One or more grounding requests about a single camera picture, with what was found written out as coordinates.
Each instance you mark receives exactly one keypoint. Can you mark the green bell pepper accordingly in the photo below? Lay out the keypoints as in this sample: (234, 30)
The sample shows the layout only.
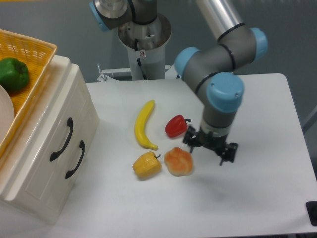
(14, 74)

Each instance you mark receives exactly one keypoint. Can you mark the yellow wicker basket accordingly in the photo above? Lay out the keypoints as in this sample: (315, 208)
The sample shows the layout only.
(24, 61)

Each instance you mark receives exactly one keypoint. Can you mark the white drawer cabinet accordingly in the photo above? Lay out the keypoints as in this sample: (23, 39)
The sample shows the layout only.
(20, 146)

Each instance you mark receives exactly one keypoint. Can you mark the white plate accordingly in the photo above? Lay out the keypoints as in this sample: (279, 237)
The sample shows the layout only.
(6, 113)

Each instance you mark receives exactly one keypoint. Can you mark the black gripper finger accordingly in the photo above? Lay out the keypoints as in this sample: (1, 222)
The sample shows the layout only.
(228, 152)
(191, 138)

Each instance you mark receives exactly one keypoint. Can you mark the yellow banana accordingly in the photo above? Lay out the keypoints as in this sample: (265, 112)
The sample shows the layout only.
(140, 126)

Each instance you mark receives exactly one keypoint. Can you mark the orange bread roll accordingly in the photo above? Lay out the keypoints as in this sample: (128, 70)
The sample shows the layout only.
(179, 162)

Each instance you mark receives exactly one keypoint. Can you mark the red bell pepper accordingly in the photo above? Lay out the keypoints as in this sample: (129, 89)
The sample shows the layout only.
(176, 126)

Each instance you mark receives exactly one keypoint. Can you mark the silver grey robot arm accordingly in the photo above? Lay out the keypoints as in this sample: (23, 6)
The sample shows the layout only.
(210, 74)

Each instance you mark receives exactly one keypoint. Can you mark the black corner device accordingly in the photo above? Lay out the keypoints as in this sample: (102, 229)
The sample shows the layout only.
(311, 207)

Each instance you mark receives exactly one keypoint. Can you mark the yellow bell pepper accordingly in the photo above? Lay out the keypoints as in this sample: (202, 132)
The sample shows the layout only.
(147, 165)

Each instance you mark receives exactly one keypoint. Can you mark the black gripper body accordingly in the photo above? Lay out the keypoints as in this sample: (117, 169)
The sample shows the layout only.
(215, 143)

